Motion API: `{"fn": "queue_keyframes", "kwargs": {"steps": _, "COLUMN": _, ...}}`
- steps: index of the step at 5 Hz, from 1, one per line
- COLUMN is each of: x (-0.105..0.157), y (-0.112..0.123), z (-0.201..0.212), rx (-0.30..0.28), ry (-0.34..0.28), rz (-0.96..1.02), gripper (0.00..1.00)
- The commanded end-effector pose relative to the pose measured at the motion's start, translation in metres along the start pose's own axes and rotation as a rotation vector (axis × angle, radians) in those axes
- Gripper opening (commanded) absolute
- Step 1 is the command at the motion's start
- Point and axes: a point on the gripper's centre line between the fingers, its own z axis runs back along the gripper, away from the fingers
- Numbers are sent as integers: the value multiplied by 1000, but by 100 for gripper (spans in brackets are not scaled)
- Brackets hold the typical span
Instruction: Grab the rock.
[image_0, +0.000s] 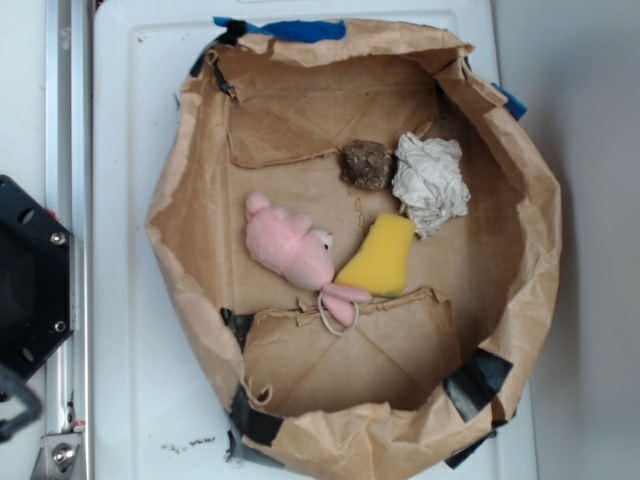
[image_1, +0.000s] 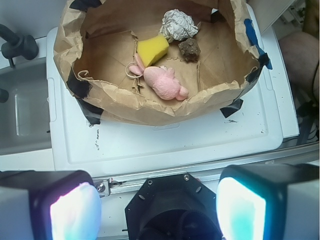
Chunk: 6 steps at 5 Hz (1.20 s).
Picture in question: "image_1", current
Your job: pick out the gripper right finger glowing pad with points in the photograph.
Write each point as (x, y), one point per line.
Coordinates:
(269, 202)

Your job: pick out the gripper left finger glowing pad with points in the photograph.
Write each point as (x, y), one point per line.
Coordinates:
(49, 205)

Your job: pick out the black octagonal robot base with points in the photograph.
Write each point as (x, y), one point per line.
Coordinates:
(175, 207)

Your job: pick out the brown rock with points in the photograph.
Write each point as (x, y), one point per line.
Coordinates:
(189, 49)

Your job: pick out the clear plastic container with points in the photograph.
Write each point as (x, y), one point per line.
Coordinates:
(24, 108)

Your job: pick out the white plastic bin lid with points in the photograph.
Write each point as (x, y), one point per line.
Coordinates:
(112, 149)

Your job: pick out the pink plush bunny toy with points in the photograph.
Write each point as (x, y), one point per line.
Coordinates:
(161, 79)

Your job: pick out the black clamp knob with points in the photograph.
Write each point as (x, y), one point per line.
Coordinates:
(17, 45)

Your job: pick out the blue tape strip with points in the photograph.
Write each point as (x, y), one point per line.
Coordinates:
(252, 37)

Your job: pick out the brown paper bag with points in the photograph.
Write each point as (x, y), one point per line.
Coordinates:
(96, 39)

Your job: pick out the yellow sponge wedge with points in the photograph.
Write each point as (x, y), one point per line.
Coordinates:
(153, 49)

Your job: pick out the crumpled white paper ball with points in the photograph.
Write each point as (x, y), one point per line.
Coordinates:
(177, 26)

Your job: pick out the aluminium extrusion rail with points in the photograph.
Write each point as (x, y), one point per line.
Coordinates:
(208, 171)

